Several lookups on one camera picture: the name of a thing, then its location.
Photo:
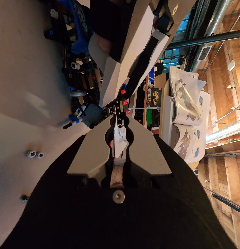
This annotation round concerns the black blue toy car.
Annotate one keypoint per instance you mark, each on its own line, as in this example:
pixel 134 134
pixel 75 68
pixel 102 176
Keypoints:
pixel 81 40

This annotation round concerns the light grey desk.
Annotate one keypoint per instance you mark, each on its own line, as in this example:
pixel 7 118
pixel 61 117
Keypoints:
pixel 24 77

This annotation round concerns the green storage bin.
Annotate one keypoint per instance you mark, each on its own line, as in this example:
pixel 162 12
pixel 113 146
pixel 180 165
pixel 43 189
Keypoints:
pixel 149 116

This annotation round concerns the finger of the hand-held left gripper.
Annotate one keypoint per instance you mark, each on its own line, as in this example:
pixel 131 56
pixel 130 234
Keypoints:
pixel 160 44
pixel 116 77

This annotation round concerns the black yellow toy box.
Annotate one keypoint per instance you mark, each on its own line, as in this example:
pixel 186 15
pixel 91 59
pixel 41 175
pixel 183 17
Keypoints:
pixel 154 97

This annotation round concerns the black beam assembly red pins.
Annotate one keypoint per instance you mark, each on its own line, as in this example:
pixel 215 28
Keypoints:
pixel 124 105

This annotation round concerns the white air vent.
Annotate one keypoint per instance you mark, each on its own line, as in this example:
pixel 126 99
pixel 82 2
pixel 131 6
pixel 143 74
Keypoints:
pixel 204 53

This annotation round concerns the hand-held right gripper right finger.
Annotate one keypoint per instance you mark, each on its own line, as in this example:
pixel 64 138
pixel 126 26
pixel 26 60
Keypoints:
pixel 151 155

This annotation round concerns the black axle pin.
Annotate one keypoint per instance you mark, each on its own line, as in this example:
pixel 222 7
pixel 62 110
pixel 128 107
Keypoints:
pixel 24 198

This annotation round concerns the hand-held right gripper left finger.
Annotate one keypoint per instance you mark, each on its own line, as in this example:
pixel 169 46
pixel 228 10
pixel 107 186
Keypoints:
pixel 88 155

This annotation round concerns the person's left hand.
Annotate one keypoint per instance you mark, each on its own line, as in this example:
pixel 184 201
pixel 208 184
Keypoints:
pixel 104 43

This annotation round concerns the instruction book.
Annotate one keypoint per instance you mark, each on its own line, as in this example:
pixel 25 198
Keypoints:
pixel 189 116

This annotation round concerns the black steel post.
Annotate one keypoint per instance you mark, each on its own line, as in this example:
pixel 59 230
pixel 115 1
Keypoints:
pixel 209 38

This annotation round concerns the silver air duct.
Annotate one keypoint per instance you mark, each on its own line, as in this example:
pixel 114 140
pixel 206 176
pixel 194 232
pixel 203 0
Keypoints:
pixel 224 130

